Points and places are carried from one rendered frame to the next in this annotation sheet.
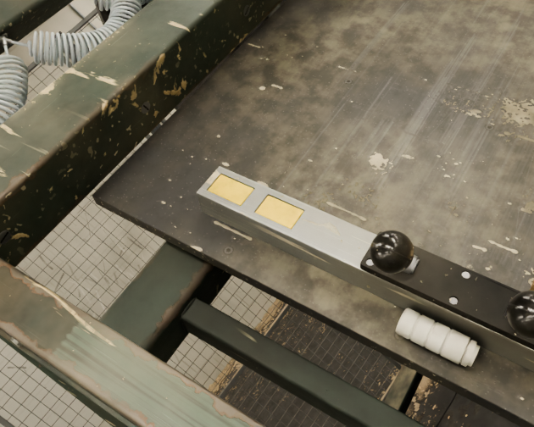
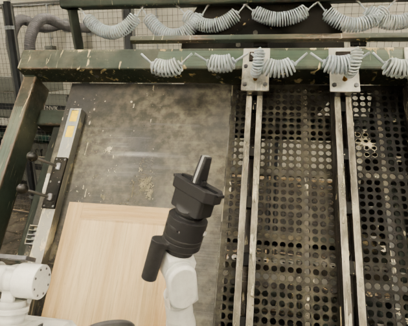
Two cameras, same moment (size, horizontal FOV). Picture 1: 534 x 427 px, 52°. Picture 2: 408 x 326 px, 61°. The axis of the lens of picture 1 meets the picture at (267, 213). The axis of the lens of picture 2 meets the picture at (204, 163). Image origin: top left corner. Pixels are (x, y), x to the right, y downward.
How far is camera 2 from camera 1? 1.28 m
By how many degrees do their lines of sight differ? 37
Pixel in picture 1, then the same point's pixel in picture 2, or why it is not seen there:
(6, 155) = (52, 59)
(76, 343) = (18, 109)
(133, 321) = (45, 117)
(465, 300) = (50, 184)
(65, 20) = not seen: outside the picture
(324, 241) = (63, 146)
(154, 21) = (120, 57)
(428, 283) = (53, 174)
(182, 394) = (12, 136)
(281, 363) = (47, 156)
